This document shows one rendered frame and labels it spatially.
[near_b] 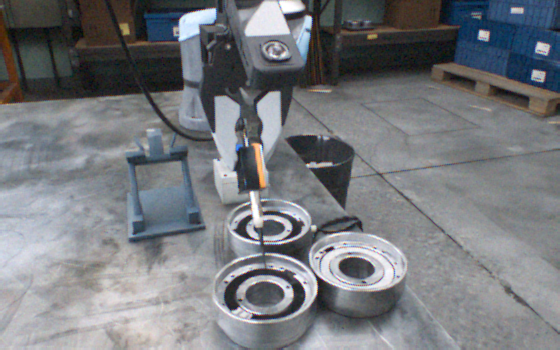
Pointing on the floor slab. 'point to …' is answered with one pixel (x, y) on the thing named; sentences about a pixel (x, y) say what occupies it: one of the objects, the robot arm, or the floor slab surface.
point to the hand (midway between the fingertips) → (248, 160)
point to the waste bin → (335, 180)
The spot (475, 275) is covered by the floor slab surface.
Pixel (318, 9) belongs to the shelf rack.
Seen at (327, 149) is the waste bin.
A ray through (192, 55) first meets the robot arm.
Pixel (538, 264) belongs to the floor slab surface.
